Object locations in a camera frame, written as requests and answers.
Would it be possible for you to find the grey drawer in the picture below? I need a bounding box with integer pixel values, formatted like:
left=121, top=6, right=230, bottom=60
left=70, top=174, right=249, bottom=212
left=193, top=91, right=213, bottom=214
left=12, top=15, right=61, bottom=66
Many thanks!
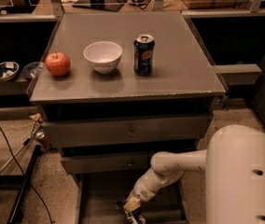
left=44, top=114, right=211, bottom=148
left=61, top=151, right=154, bottom=174

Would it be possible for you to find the middle grey drawer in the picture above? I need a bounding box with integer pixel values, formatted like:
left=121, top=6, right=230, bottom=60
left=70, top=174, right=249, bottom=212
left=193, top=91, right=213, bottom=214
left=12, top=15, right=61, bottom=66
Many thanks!
left=61, top=151, right=154, bottom=174

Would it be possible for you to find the blue chip bag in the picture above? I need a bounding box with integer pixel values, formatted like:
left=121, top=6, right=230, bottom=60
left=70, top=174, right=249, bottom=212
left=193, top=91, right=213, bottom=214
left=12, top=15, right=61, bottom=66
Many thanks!
left=117, top=201, right=146, bottom=224

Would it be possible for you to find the white bowl with items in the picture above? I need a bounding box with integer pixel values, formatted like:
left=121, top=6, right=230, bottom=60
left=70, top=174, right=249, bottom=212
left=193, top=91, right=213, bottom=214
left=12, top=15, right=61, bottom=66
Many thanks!
left=0, top=62, right=20, bottom=81

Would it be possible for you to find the grey drawer cabinet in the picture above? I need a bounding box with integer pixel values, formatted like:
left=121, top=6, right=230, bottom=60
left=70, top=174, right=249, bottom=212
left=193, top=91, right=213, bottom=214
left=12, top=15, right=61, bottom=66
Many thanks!
left=31, top=11, right=225, bottom=224

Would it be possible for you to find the black floor cable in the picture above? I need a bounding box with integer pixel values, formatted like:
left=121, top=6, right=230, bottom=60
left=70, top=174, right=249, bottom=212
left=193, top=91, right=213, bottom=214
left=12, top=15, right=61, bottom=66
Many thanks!
left=0, top=111, right=56, bottom=224

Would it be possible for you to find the grey side shelf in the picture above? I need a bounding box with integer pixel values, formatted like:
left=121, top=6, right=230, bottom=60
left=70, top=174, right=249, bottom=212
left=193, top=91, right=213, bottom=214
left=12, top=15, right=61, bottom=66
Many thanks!
left=214, top=63, right=262, bottom=86

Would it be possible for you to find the blue Pepsi can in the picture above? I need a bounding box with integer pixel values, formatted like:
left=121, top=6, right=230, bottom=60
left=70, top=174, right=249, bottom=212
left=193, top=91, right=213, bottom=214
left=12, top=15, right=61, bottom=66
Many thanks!
left=133, top=34, right=155, bottom=76

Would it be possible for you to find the top grey drawer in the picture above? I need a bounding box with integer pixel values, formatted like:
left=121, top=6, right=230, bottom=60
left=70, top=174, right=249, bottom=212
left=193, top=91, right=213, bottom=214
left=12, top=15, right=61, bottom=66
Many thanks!
left=44, top=114, right=211, bottom=148

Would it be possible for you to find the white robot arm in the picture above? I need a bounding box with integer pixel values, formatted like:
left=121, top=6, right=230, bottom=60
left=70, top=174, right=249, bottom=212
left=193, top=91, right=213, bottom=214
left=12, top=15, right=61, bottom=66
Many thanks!
left=119, top=125, right=265, bottom=224

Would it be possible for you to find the open bottom drawer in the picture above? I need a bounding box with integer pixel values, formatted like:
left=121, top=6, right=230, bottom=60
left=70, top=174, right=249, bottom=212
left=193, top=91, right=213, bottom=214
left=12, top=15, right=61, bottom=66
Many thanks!
left=77, top=169, right=189, bottom=224

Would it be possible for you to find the black monitor stand base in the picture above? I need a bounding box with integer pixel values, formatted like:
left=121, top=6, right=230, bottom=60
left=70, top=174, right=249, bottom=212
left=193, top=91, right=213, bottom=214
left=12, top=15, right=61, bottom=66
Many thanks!
left=72, top=0, right=124, bottom=12

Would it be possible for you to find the black metal stand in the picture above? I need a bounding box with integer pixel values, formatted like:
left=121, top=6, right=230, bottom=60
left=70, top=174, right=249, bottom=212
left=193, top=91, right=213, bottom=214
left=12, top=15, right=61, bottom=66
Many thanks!
left=0, top=145, right=41, bottom=224

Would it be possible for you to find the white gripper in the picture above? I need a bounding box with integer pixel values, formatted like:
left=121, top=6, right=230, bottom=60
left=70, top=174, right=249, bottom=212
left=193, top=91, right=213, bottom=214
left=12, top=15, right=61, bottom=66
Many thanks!
left=123, top=179, right=158, bottom=212

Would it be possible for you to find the dark glass bowl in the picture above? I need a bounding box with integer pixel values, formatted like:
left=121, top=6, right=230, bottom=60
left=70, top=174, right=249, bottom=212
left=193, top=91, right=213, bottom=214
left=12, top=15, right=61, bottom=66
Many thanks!
left=21, top=62, right=42, bottom=80

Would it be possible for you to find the red apple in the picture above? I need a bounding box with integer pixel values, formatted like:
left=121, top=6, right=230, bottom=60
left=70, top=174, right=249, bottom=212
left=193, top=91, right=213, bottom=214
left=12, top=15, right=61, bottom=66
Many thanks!
left=45, top=52, right=71, bottom=77

